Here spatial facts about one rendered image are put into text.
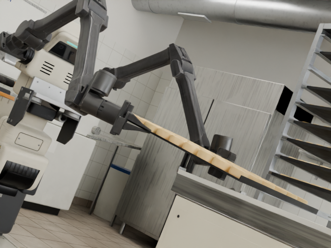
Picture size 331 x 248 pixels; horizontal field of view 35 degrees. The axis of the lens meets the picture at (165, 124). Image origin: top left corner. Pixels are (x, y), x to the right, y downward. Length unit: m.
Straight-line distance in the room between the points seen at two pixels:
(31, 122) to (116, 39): 4.45
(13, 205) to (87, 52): 1.19
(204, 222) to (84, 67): 0.61
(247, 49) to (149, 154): 1.91
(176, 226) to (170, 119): 4.42
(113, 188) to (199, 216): 5.23
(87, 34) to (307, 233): 0.92
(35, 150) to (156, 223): 3.34
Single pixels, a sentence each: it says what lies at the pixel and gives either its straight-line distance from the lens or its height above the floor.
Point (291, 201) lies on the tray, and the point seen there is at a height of 0.93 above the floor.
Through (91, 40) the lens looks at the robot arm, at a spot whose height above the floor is 1.17.
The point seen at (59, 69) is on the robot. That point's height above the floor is 1.11.
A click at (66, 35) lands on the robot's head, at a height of 1.24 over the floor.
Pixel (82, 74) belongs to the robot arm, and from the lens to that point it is 1.55.
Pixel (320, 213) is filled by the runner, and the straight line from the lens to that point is 2.88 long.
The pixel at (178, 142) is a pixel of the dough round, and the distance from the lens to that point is 1.38.
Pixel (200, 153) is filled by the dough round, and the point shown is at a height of 0.96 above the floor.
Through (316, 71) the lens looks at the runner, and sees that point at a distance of 2.64.
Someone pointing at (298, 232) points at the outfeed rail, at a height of 0.87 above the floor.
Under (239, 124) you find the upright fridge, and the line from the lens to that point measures 5.20.
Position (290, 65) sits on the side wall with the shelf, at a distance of 6.27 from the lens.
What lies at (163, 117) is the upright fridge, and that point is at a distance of 5.76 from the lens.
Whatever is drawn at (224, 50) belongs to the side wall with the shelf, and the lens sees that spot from 6.82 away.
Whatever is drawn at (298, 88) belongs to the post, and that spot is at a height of 1.47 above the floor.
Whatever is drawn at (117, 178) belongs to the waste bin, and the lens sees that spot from 6.46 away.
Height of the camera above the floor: 0.90
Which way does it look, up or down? 4 degrees up
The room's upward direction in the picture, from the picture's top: 22 degrees clockwise
